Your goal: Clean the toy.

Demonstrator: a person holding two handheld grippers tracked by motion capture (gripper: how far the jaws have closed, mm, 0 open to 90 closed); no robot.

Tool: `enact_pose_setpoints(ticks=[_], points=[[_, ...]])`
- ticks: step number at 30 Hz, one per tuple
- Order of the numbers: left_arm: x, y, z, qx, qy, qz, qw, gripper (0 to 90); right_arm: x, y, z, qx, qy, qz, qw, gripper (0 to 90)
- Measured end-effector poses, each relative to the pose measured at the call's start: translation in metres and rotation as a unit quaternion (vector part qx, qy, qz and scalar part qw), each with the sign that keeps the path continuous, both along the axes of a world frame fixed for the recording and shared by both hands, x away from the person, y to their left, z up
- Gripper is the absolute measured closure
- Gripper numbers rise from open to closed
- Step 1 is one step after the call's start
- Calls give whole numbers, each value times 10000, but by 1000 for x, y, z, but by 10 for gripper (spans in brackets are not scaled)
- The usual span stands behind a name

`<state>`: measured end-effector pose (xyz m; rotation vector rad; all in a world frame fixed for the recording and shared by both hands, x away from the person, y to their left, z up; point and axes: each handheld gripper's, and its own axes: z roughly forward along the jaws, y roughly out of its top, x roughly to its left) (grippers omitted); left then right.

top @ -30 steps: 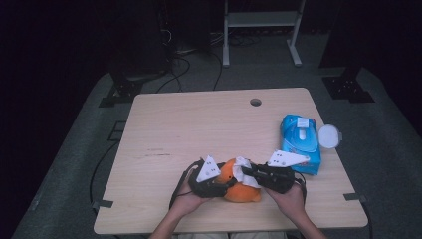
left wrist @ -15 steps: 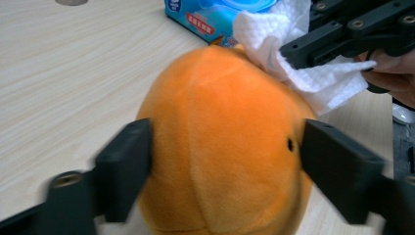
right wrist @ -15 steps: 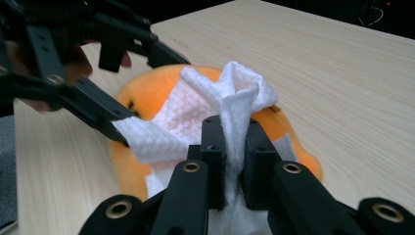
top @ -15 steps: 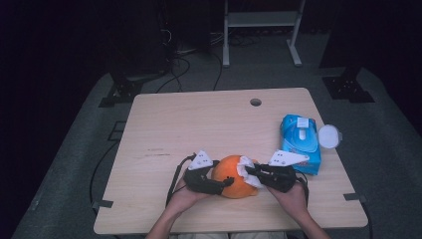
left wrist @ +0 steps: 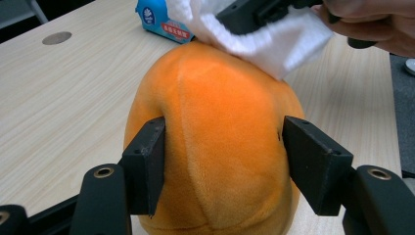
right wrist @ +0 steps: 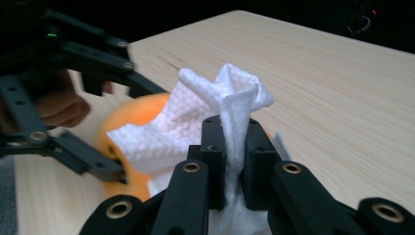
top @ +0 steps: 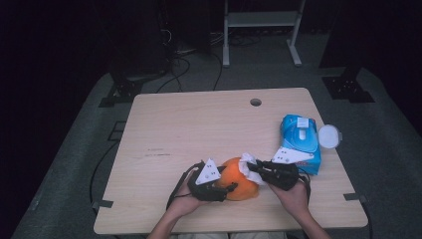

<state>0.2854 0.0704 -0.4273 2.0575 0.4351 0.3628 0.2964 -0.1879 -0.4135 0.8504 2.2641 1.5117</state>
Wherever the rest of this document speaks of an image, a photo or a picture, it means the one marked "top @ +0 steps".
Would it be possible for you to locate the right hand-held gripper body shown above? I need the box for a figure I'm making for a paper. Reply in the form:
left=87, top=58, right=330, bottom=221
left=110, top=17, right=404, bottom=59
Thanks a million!
left=265, top=146, right=315, bottom=192

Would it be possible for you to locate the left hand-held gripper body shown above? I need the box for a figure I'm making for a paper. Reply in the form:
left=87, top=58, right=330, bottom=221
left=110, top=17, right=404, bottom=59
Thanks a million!
left=188, top=157, right=230, bottom=203

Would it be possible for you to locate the orange plush toy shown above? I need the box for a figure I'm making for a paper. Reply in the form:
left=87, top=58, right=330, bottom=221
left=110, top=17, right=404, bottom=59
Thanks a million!
left=215, top=156, right=261, bottom=201

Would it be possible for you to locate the white wet wipe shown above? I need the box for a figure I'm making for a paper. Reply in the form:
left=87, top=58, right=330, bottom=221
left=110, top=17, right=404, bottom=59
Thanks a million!
left=238, top=152, right=267, bottom=186

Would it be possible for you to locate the blue wet wipes pack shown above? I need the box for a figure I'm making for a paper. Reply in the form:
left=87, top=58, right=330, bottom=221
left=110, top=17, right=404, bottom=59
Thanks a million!
left=280, top=114, right=322, bottom=176

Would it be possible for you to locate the person's right hand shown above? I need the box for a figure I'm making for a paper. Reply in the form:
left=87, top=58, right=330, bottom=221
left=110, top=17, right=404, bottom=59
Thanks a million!
left=269, top=182, right=312, bottom=217

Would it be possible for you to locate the person's left hand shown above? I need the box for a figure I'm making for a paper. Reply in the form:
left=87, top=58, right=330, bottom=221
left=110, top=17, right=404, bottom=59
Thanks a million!
left=166, top=180, right=208, bottom=220

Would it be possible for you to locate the white round pack lid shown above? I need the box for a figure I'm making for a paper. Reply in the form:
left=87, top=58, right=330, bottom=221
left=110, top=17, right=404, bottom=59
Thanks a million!
left=317, top=123, right=343, bottom=149

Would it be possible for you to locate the black table edge clamp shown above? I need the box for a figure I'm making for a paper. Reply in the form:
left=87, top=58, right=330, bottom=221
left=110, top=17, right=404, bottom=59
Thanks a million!
left=342, top=192, right=368, bottom=204
left=92, top=198, right=114, bottom=211

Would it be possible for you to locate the black stand base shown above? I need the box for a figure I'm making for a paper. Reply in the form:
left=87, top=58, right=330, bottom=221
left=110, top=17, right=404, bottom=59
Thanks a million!
left=98, top=71, right=145, bottom=109
left=320, top=66, right=376, bottom=104

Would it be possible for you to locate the white metal stand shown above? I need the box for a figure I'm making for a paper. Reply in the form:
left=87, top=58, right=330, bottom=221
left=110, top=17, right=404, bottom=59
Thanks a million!
left=222, top=0, right=307, bottom=69

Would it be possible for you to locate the dark equipment tower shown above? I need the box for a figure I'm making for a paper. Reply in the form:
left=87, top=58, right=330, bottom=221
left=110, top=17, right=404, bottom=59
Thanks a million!
left=108, top=0, right=173, bottom=81

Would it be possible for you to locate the right hand-held gripper black cable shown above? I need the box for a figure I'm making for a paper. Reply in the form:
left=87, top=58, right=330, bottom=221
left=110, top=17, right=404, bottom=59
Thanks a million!
left=298, top=173, right=313, bottom=203

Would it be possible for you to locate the hand-held gripper black cable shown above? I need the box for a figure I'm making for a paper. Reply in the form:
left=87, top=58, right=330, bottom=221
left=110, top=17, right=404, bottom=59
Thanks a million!
left=298, top=173, right=313, bottom=203
left=165, top=161, right=205, bottom=211

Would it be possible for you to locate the left hand-held gripper black cable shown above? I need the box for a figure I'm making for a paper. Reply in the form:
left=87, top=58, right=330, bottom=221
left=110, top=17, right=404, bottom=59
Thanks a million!
left=165, top=161, right=205, bottom=211

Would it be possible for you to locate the black floor cable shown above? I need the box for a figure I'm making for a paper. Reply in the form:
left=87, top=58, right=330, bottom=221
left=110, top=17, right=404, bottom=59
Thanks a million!
left=155, top=56, right=192, bottom=94
left=361, top=202, right=374, bottom=239
left=89, top=140, right=120, bottom=213
left=211, top=52, right=224, bottom=92

